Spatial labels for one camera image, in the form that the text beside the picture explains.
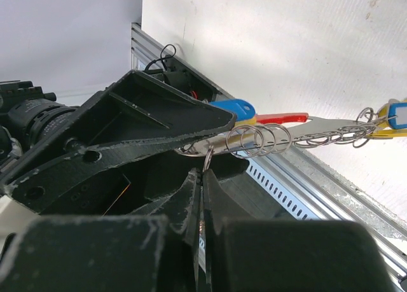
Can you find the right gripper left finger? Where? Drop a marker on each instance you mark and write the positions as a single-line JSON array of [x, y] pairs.
[[154, 252]]

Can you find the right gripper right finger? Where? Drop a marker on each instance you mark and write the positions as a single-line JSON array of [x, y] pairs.
[[247, 254]]

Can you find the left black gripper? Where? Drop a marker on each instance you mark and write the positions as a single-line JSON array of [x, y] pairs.
[[110, 155]]

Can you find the metal key holder red handle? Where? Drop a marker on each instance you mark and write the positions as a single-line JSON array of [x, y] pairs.
[[277, 135]]

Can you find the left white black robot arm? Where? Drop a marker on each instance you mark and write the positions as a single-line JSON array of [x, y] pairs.
[[110, 155]]

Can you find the grey slotted cable duct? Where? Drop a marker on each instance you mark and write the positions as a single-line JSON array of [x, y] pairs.
[[280, 193]]

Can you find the aluminium mounting rail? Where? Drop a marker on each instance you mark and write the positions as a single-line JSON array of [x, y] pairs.
[[330, 197]]

